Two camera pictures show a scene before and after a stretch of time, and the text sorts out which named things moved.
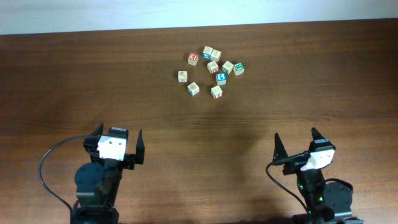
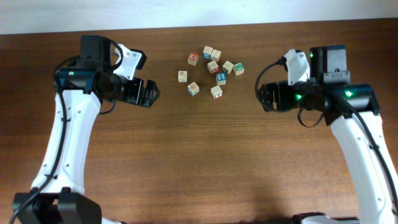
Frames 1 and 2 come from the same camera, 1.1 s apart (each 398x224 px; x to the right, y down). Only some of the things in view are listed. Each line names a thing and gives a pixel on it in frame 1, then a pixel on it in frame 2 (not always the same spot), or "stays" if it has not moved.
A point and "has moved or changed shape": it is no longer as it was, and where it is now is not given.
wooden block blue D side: x=190 y=91 has moved or changed shape
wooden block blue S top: x=221 y=78 stays
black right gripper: x=292 y=159 -> x=273 y=96
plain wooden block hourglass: x=216 y=55 stays
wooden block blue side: x=207 y=51 stays
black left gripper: x=89 y=143 -> x=150 y=96
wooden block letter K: x=183 y=76 stays
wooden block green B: x=239 y=68 stays
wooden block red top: x=193 y=58 stays
